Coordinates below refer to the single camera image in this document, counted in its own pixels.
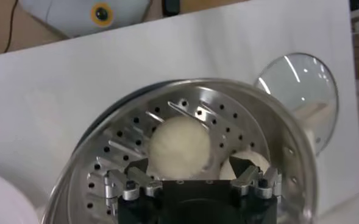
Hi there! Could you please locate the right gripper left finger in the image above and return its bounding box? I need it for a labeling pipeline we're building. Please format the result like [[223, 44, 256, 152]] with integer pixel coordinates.
[[103, 158, 163, 222]]

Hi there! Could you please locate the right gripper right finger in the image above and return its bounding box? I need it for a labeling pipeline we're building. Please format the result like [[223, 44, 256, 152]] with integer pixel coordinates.
[[229, 155, 283, 204]]

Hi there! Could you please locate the white steamed baozi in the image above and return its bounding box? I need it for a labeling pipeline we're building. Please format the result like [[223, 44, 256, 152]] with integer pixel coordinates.
[[148, 114, 212, 180], [218, 150, 271, 181]]

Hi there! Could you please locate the glass lid with cream handle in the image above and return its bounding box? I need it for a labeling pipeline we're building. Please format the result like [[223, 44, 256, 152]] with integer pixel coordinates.
[[254, 52, 340, 158]]

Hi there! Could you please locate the small black robot base part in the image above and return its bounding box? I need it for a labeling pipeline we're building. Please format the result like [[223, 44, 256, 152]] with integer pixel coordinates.
[[162, 0, 180, 16]]

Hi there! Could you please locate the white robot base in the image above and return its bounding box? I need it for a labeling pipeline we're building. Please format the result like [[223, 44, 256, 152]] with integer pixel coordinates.
[[19, 0, 152, 39]]

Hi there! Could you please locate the perforated steel steamer basket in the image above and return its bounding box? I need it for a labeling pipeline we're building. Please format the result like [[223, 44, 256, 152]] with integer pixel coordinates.
[[41, 78, 319, 224]]

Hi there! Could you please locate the round white plate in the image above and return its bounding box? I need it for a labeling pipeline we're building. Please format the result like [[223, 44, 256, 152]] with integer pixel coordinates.
[[0, 169, 40, 224]]

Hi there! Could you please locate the black robot tether cable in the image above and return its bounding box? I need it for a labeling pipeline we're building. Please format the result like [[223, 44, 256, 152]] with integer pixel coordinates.
[[2, 0, 19, 53]]

